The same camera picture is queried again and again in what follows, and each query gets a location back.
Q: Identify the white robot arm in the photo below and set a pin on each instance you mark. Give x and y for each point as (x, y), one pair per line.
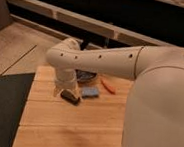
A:
(154, 113)

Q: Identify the dark ceramic bowl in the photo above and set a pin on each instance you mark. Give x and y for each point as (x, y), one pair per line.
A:
(85, 76)

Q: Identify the blue sponge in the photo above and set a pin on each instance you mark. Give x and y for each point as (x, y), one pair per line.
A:
(89, 92)

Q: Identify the orange carrot toy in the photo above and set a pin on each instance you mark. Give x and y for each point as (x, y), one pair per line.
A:
(107, 86)

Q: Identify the small white bottle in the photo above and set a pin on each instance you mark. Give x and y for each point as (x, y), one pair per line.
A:
(65, 79)

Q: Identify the black rectangular block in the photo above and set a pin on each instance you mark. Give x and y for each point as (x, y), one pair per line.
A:
(68, 96)

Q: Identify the wooden table board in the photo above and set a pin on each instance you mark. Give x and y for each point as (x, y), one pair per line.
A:
(49, 121)

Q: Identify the dark floor mat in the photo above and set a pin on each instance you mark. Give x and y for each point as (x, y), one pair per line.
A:
(14, 90)

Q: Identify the white wall shelf rail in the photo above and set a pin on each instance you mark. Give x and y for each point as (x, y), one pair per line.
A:
(87, 23)

